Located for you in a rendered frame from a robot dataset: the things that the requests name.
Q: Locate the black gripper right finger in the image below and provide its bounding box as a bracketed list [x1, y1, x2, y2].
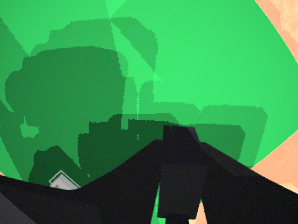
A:
[201, 141, 298, 224]

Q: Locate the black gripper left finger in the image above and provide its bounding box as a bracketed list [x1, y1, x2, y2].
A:
[0, 140, 162, 224]

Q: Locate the green circuit board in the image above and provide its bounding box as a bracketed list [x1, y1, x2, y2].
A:
[0, 0, 298, 190]

